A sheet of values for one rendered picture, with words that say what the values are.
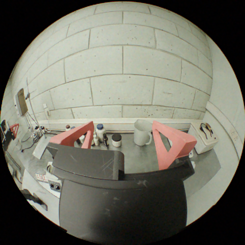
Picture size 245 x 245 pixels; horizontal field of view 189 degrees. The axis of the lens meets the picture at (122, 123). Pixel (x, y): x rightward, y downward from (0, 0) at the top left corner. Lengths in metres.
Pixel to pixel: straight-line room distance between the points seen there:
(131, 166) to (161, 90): 0.55
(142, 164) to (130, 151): 0.13
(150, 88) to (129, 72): 0.19
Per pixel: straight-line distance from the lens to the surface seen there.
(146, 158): 0.57
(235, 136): 0.95
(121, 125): 0.67
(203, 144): 0.75
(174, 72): 0.69
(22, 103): 0.82
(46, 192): 0.72
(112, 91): 0.60
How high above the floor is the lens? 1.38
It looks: 36 degrees down
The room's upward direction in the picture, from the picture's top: straight up
